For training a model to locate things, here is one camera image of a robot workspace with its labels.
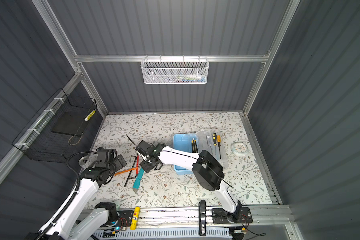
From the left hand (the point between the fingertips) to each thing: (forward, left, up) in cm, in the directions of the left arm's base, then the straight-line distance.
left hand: (115, 163), depth 82 cm
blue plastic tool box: (+11, -56, +2) cm, 57 cm away
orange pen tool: (0, -4, -9) cm, 10 cm away
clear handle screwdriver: (+10, -54, +2) cm, 55 cm away
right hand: (0, -17, -5) cm, 18 cm away
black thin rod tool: (-1, -6, -9) cm, 11 cm away
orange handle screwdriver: (+11, -60, +3) cm, 61 cm away
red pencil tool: (+4, -9, -10) cm, 15 cm away
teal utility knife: (-9, -10, -11) cm, 17 cm away
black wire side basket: (+9, +26, +18) cm, 33 cm away
